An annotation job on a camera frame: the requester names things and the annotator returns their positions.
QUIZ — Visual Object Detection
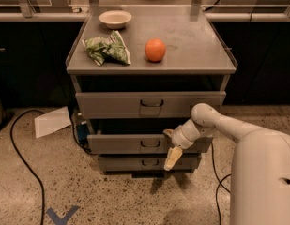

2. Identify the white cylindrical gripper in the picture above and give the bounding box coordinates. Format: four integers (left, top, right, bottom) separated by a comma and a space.
163, 119, 213, 171

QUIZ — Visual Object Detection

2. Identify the grey drawer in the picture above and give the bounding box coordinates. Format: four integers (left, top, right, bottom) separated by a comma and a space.
76, 91, 226, 119
86, 132, 214, 156
98, 154, 202, 172

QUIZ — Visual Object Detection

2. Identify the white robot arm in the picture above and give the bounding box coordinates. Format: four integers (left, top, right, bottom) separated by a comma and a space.
163, 103, 290, 225

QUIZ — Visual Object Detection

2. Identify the grey bottom drawer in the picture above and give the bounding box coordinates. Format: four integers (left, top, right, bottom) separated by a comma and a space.
98, 154, 202, 172

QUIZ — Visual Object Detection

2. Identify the grey drawer cabinet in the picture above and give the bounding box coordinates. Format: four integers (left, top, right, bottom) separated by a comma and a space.
67, 6, 236, 173

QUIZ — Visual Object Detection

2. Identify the grey top drawer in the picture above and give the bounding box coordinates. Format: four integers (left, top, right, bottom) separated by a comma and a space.
76, 91, 226, 119

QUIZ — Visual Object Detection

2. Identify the blue power box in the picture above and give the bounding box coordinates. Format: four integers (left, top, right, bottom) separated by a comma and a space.
76, 123, 89, 144

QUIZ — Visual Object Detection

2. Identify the orange fruit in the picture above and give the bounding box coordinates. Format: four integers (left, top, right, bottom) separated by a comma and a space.
145, 38, 166, 62

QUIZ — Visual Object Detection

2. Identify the white paper sheet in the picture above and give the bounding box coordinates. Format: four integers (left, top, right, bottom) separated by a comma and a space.
35, 107, 71, 138

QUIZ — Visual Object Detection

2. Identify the green chip bag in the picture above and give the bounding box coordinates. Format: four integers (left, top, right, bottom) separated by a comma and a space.
83, 30, 131, 67

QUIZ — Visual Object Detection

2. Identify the white bowl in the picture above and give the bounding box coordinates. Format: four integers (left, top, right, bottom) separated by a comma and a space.
99, 10, 132, 30

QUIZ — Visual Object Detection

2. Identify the blue tape mark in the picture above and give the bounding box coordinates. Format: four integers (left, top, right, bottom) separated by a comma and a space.
46, 204, 81, 225

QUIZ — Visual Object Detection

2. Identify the black cable right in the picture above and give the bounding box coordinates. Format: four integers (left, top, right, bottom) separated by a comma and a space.
209, 141, 233, 225

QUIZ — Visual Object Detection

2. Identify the black cable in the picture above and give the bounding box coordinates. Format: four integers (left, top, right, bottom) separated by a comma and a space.
9, 109, 46, 225
209, 141, 233, 225

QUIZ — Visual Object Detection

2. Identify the black cable left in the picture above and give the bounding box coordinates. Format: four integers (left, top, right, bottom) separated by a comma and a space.
9, 109, 46, 225

